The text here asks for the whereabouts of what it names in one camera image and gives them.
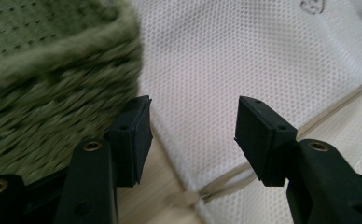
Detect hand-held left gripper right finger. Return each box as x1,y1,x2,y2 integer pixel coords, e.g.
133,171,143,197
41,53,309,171
233,95,362,224

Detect green woven basket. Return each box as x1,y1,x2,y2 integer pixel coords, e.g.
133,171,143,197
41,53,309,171
0,0,144,185

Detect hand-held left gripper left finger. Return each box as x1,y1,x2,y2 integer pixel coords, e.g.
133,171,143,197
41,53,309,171
53,94,154,224

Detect white cloth with drawing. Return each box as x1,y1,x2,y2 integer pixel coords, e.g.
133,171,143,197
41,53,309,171
128,0,362,224

